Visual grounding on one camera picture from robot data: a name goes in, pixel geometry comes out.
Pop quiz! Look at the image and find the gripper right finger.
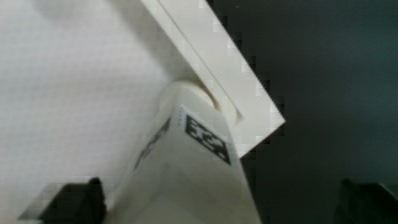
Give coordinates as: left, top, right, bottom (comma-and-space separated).
334, 179, 398, 224

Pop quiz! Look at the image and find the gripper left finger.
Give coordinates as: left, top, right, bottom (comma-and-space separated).
18, 177, 107, 224

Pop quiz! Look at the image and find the white desk leg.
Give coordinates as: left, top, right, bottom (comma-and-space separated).
105, 81, 261, 224

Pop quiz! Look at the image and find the white desk top tray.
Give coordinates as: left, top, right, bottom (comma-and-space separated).
0, 0, 284, 224

